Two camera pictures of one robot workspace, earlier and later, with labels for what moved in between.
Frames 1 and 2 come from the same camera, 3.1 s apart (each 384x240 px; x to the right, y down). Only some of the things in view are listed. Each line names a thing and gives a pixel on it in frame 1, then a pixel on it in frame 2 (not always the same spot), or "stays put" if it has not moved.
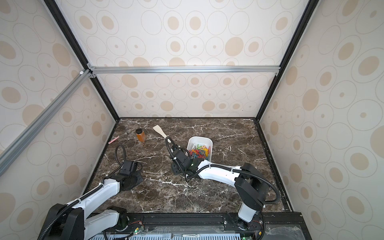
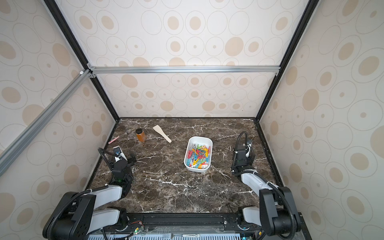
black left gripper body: x=137 y=178 to x=130 y=162
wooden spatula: x=168 y=140 stays put
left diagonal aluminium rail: x=16 y=145 stays put
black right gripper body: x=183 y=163 to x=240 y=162
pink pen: x=112 y=140 stays put
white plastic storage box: x=200 y=147 stays put
